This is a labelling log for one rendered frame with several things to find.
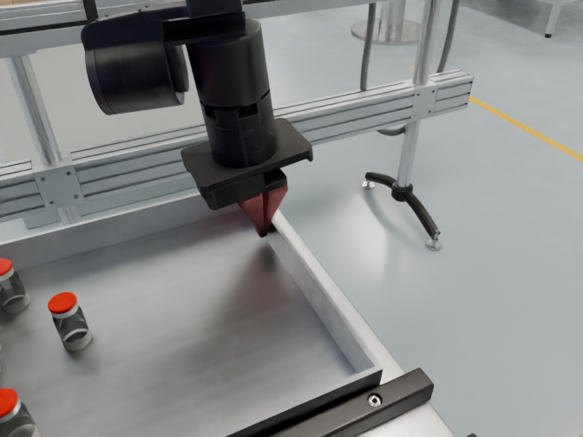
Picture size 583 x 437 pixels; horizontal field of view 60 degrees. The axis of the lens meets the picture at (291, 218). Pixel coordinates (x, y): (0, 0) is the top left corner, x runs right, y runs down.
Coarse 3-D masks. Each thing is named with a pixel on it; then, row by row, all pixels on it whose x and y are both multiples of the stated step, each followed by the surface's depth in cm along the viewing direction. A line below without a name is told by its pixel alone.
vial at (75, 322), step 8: (72, 312) 37; (80, 312) 38; (56, 320) 38; (64, 320) 38; (72, 320) 38; (80, 320) 38; (56, 328) 38; (64, 328) 38; (72, 328) 38; (80, 328) 39; (88, 328) 40; (64, 336) 38; (72, 336) 38; (80, 336) 39; (88, 336) 40; (64, 344) 39; (72, 344) 39; (80, 344) 39
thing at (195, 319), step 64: (0, 256) 45; (64, 256) 48; (128, 256) 48; (192, 256) 48; (256, 256) 48; (0, 320) 42; (128, 320) 42; (192, 320) 42; (256, 320) 42; (320, 320) 42; (0, 384) 37; (64, 384) 37; (128, 384) 37; (192, 384) 37; (256, 384) 37; (320, 384) 37
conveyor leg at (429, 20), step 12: (432, 0) 148; (432, 12) 150; (432, 24) 153; (420, 36) 156; (432, 36) 155; (420, 48) 158; (432, 48) 158; (420, 60) 160; (420, 72) 162; (420, 84) 164; (420, 120) 173; (408, 132) 176; (408, 144) 178; (408, 156) 181; (408, 168) 184; (396, 180) 191; (408, 180) 188
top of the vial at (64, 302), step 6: (60, 294) 38; (66, 294) 38; (72, 294) 38; (54, 300) 38; (60, 300) 38; (66, 300) 38; (72, 300) 38; (48, 306) 37; (54, 306) 37; (60, 306) 37; (66, 306) 37; (72, 306) 37; (54, 312) 37; (60, 312) 37
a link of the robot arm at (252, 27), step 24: (168, 24) 36; (192, 24) 36; (216, 24) 36; (240, 24) 36; (168, 48) 35; (192, 48) 35; (216, 48) 34; (240, 48) 35; (264, 48) 37; (216, 72) 36; (240, 72) 36; (264, 72) 38; (216, 96) 37; (240, 96) 37
